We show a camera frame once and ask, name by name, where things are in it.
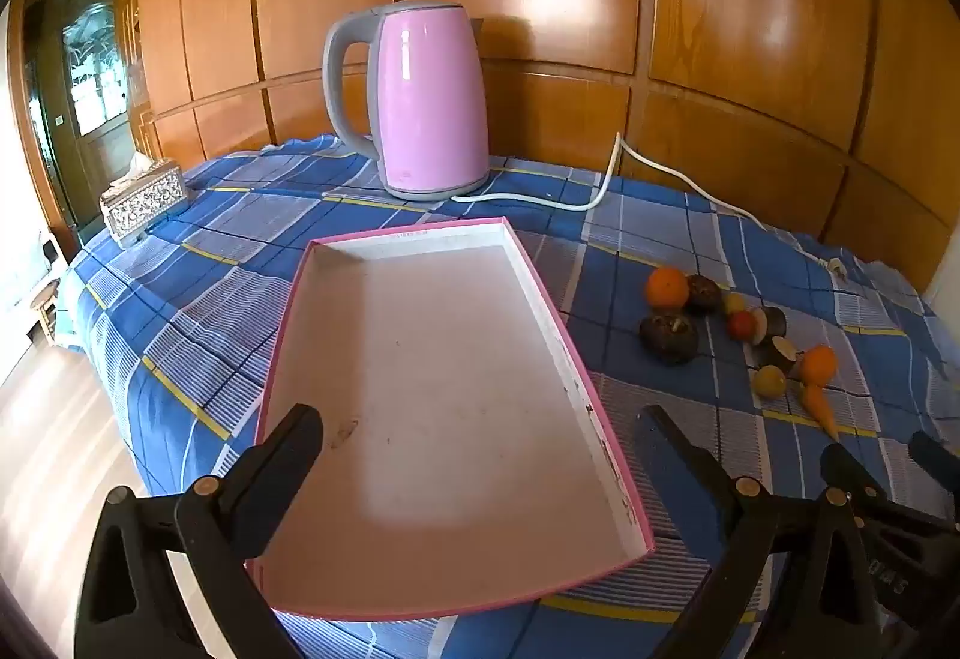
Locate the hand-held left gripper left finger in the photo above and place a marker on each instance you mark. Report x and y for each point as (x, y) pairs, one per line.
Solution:
(289, 464)

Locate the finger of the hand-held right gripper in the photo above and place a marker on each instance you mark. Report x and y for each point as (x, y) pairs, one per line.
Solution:
(862, 486)
(937, 458)

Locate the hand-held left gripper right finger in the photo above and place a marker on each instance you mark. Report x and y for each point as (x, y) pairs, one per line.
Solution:
(667, 479)

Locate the small carrot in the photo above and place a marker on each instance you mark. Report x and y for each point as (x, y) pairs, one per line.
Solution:
(816, 402)

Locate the flat-cut orange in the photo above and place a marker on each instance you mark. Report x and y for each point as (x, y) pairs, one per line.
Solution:
(817, 363)

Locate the dark round fruit with stem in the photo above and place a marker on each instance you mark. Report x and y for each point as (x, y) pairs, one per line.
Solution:
(664, 340)

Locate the yellow-green ball fruit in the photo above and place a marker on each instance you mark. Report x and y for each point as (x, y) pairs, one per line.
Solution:
(770, 381)

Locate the dark cut fruit half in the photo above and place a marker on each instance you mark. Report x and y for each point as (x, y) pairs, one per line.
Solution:
(780, 355)

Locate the small red ball fruit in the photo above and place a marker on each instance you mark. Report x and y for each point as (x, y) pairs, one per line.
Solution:
(742, 326)

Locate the pink shallow cardboard box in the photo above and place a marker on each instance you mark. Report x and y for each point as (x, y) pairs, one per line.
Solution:
(450, 404)

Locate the dark cut cylinder fruit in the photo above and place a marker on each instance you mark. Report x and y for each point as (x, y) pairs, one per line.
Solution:
(774, 321)

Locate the small yellow ball fruit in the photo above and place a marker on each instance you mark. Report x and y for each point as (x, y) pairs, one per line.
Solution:
(734, 303)

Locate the round orange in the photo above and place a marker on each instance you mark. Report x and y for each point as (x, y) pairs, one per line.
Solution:
(667, 288)

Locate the blue plaid tablecloth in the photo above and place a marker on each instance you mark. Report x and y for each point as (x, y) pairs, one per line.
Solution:
(187, 329)

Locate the wooden stool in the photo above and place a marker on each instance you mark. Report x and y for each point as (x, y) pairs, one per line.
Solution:
(43, 306)

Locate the patterned tissue box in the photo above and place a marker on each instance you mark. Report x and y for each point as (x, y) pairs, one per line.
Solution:
(142, 205)

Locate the pink electric kettle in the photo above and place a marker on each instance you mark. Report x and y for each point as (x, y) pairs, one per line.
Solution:
(427, 96)

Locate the wooden door with glass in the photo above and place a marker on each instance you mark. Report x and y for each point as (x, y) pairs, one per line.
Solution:
(82, 74)

